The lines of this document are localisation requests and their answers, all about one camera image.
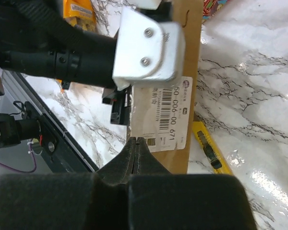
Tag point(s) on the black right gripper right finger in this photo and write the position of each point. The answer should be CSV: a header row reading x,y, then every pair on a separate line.
x,y
188,202

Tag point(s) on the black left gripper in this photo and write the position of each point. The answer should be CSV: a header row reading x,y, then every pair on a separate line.
x,y
120,102

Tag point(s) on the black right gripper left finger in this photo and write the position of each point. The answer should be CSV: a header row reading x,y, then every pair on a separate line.
x,y
68,201

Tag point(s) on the brown cardboard express box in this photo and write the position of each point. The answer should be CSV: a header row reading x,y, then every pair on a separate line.
x,y
163,117

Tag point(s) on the yellow black utility knife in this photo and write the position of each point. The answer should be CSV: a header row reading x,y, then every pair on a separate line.
x,y
211,150

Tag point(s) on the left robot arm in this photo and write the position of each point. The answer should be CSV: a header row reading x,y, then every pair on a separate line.
x,y
35,40

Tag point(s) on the yellow corn snack bag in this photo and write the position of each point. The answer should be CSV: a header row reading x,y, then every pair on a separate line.
x,y
79,13

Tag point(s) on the red candy bag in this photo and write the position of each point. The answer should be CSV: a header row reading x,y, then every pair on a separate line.
x,y
210,7

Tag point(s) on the aluminium frame rail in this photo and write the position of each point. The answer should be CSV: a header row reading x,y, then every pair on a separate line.
x,y
26,88

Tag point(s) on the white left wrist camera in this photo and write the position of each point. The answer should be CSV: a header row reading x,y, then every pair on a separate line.
x,y
148,53

